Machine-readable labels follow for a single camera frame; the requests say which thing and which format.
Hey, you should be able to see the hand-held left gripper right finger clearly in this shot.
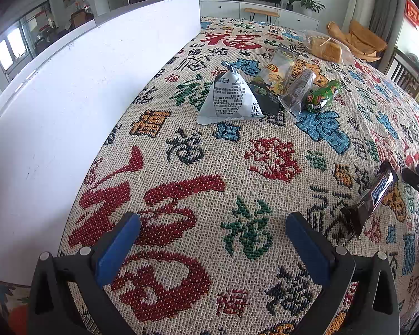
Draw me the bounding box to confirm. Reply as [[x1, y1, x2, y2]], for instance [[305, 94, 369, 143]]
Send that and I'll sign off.
[[285, 212, 400, 335]]

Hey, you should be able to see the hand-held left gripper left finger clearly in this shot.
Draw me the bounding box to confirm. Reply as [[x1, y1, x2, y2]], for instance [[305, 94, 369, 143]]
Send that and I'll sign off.
[[27, 212, 141, 335]]

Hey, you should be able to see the brown chocolate bar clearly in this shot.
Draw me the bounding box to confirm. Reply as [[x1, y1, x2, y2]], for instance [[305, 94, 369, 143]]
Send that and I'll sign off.
[[340, 161, 399, 240]]

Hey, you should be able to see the white cardboard box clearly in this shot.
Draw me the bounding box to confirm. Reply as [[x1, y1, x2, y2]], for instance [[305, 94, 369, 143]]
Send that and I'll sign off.
[[0, 0, 200, 287]]

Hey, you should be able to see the bagged bread loaf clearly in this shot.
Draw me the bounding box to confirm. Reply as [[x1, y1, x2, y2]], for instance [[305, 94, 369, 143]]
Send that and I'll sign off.
[[298, 30, 355, 64]]

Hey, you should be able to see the long gummy candy packet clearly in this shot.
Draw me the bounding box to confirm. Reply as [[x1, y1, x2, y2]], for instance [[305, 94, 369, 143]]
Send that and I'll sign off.
[[249, 43, 301, 115]]

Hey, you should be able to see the dark wooden chair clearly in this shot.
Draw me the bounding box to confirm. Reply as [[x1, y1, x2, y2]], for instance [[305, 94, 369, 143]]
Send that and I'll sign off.
[[384, 47, 419, 95]]

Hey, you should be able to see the floral cloth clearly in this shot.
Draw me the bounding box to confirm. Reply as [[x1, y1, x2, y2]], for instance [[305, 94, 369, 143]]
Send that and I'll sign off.
[[0, 277, 32, 335]]

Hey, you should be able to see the printed woven blanket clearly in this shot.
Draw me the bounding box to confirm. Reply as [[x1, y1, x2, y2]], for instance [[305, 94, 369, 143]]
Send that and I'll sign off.
[[58, 16, 419, 335]]

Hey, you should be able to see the green striped candy packet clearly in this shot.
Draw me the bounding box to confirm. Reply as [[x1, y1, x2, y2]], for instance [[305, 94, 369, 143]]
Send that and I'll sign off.
[[303, 79, 343, 113]]

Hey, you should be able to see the orange lounge chair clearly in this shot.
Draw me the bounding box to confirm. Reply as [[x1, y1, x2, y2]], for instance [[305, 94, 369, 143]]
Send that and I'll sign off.
[[326, 19, 388, 63]]

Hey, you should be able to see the brown bar in clear wrapper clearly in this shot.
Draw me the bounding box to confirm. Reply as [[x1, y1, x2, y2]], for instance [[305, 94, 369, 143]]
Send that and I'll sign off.
[[277, 69, 316, 117]]

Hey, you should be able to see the grey curtain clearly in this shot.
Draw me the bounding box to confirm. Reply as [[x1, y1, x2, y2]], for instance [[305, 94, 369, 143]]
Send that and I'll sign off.
[[370, 0, 406, 49]]

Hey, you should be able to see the grey triangular snack packet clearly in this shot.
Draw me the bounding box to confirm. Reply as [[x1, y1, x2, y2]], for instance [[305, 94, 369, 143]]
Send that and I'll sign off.
[[197, 62, 266, 125]]

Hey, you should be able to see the white standing air conditioner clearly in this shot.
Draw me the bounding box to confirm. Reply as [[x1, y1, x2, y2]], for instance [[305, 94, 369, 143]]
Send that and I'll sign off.
[[346, 0, 378, 34]]

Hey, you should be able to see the large leafy potted plant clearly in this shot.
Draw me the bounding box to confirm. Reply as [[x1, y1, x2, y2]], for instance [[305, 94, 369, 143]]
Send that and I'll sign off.
[[296, 0, 326, 16]]

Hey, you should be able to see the wooden stool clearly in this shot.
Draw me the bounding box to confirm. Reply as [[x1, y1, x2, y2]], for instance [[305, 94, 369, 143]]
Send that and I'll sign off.
[[244, 7, 280, 25]]

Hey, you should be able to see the balcony glass door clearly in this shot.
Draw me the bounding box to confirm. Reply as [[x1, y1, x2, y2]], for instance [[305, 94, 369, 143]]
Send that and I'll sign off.
[[0, 0, 60, 81]]

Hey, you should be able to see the wooden dining furniture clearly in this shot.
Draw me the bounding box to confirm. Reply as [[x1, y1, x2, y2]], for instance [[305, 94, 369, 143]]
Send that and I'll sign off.
[[70, 5, 95, 28]]

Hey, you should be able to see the white television cabinet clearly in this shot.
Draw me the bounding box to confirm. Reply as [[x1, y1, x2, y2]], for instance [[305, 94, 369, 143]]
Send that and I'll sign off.
[[200, 0, 318, 30]]

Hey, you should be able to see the red wall hanging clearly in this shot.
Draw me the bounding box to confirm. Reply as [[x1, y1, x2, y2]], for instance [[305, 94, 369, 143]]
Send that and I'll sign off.
[[404, 0, 419, 28]]

